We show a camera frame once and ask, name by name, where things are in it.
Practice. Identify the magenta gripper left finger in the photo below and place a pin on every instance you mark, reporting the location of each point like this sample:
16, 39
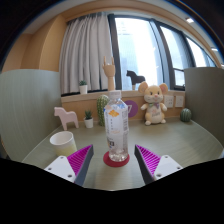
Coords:
74, 167

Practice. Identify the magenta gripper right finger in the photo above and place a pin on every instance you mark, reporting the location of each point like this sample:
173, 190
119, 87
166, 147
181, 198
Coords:
154, 167

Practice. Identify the clear plastic water bottle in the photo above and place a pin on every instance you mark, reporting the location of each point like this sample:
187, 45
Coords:
116, 126

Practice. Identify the white paper cup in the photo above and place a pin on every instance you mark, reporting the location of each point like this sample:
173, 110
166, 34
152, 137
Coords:
63, 143

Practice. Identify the red round coaster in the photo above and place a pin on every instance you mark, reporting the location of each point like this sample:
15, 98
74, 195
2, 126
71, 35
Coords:
111, 163

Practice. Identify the pink toy horse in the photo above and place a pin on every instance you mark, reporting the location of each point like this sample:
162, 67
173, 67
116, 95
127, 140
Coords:
66, 117

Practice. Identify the small potted plant on table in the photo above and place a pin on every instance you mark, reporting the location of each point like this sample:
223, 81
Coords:
88, 119

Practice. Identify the round green ceramic cactus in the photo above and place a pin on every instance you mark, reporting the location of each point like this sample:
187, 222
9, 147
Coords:
185, 115

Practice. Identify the purple round number sign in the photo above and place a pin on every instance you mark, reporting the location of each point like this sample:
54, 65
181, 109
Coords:
132, 108

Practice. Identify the yellow plush mouse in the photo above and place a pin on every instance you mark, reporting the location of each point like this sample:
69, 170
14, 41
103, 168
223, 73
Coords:
154, 106

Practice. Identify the tall green ceramic cactus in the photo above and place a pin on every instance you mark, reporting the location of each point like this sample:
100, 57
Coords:
102, 101

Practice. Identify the grey-green left partition panel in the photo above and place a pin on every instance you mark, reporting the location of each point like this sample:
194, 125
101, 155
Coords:
27, 101

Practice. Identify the grey-green partition panel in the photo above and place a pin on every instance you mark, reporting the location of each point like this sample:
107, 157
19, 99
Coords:
27, 101
204, 96

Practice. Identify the small potted plant on sill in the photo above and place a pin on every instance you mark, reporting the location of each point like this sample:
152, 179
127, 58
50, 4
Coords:
83, 87

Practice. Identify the black toy horse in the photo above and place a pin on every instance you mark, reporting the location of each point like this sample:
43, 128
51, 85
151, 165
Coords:
135, 79

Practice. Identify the grey-green right partition panel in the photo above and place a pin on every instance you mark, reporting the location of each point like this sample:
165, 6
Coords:
204, 96

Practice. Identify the wooden hand model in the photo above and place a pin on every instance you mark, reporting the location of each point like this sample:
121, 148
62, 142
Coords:
109, 70

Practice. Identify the grey curtain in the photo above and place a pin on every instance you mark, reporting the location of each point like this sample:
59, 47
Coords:
86, 43

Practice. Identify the white wall socket left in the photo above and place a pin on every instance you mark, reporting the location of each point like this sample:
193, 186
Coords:
169, 101

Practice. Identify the white wall socket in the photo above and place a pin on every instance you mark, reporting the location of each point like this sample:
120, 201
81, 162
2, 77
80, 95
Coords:
169, 101
179, 101

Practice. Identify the white wall socket right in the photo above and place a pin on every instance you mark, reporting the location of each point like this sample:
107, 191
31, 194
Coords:
179, 101

